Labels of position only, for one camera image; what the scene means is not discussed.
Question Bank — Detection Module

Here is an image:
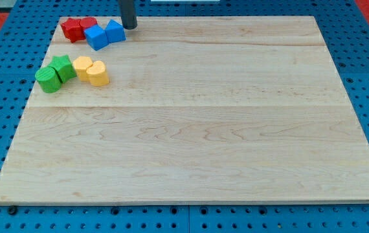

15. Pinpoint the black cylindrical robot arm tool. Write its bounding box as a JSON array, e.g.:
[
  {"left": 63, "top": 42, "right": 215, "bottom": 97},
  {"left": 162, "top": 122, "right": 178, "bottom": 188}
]
[{"left": 117, "top": 0, "right": 137, "bottom": 30}]

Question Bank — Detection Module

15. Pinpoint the blue triangle block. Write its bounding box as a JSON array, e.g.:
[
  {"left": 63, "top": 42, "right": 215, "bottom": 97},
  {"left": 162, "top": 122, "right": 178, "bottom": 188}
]
[{"left": 105, "top": 19, "right": 126, "bottom": 43}]

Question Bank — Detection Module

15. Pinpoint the light wooden board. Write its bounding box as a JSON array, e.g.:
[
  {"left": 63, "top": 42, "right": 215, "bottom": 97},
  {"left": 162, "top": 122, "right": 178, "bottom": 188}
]
[{"left": 0, "top": 16, "right": 369, "bottom": 206}]

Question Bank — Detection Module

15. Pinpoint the yellow heart block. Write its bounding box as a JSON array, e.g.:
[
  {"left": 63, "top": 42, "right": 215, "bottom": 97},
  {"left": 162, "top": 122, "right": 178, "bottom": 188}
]
[{"left": 86, "top": 61, "right": 109, "bottom": 87}]

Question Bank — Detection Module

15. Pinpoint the yellow hexagon block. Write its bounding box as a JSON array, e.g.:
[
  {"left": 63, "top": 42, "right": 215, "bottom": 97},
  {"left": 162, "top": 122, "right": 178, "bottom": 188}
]
[{"left": 73, "top": 56, "right": 93, "bottom": 82}]

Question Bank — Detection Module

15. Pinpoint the blue cube block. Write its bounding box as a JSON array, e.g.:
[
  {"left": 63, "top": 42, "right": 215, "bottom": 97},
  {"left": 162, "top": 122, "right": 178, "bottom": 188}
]
[{"left": 84, "top": 25, "right": 109, "bottom": 50}]

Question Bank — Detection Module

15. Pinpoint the green star block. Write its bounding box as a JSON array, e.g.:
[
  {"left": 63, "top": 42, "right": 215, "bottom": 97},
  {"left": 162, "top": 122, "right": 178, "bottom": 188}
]
[{"left": 48, "top": 55, "right": 76, "bottom": 83}]

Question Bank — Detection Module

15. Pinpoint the red cylinder block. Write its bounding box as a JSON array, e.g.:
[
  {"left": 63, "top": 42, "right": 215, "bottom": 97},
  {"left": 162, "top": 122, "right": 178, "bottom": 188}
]
[{"left": 79, "top": 16, "right": 97, "bottom": 30}]

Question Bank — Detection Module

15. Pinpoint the green cylinder block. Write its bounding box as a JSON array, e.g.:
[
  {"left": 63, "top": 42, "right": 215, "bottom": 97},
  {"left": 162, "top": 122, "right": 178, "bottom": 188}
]
[{"left": 35, "top": 67, "right": 62, "bottom": 93}]

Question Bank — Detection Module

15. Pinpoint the red star block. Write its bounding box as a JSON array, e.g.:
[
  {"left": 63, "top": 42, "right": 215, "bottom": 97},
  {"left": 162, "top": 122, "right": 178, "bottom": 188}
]
[{"left": 60, "top": 17, "right": 85, "bottom": 43}]

